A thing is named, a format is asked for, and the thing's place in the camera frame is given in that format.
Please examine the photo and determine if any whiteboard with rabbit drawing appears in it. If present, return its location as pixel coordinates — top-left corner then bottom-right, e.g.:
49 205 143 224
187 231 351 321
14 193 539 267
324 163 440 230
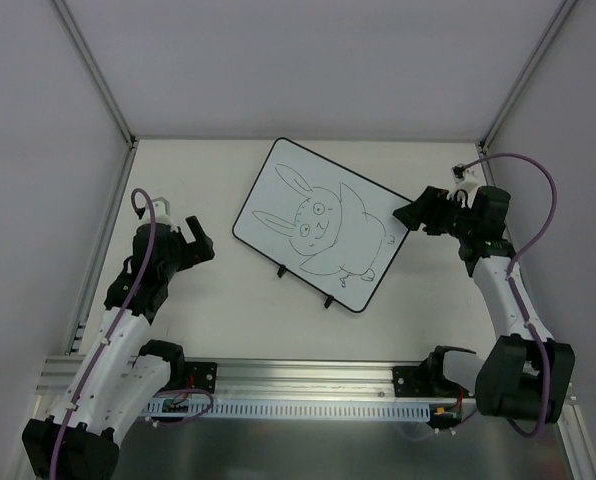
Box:
232 137 411 313

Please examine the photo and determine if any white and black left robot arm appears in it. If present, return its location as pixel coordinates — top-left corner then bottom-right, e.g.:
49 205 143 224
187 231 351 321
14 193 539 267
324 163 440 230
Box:
22 214 215 479

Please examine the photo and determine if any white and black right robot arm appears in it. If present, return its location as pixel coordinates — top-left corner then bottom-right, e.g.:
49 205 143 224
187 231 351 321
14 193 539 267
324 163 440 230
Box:
393 186 575 428

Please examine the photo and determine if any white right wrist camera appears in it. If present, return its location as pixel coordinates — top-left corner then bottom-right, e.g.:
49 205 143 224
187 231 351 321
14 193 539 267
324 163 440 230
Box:
450 164 479 203

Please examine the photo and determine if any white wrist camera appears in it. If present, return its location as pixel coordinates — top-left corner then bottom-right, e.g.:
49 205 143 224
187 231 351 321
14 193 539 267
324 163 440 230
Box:
140 197 174 227
450 164 479 203

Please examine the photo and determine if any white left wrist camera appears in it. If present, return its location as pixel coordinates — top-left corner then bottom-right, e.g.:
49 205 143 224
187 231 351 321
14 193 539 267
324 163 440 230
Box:
140 197 174 227

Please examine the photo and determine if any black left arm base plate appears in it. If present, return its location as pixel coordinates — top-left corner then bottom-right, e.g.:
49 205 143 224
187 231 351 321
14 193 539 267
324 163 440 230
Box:
175 361 218 394

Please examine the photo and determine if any white slotted cable duct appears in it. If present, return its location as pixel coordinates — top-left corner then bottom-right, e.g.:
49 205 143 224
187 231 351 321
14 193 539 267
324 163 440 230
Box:
141 396 431 423

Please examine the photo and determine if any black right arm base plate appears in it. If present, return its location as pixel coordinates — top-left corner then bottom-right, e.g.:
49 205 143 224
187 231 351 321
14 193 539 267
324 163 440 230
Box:
392 365 437 398

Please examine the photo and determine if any aluminium mounting rail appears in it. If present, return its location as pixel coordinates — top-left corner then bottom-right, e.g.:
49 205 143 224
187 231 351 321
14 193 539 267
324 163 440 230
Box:
34 353 577 402

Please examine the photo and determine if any right aluminium frame post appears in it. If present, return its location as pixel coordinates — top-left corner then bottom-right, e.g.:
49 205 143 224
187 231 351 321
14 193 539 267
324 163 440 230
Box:
478 0 579 153

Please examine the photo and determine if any aluminium frame post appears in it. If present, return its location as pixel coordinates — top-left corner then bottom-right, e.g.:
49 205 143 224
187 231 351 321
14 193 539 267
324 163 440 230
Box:
50 0 136 147
478 0 579 153

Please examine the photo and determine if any left aluminium frame post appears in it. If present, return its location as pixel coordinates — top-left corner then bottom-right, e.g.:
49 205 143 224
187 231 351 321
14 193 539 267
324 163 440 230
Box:
50 0 136 147

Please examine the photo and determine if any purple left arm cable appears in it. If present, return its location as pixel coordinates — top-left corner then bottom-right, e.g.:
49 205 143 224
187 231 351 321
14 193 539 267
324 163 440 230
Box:
47 188 159 480

